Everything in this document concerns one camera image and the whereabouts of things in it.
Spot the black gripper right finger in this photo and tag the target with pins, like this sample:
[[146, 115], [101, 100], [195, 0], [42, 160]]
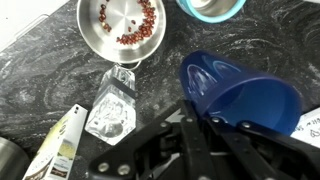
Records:
[[276, 156]]

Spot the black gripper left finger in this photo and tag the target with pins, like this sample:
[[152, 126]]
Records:
[[160, 156]]

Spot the dark blue plastic cup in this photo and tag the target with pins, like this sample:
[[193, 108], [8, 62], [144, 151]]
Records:
[[233, 90]]

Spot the clear acrylic grinder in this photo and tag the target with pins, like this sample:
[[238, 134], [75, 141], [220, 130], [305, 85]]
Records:
[[111, 116]]

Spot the tea box carton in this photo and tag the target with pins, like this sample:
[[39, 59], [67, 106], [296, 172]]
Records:
[[60, 150]]

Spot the stainless steel bowl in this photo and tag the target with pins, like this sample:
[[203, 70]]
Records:
[[116, 50]]

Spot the red beans heap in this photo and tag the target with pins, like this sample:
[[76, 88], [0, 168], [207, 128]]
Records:
[[140, 35]]

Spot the large steel thermal carafe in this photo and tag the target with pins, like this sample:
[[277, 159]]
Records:
[[11, 161]]

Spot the light blue steel-lined mug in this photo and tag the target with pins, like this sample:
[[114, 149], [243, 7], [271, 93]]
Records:
[[213, 13]]

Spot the white lower cabinet run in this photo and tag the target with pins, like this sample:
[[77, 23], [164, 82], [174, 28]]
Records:
[[23, 16]]

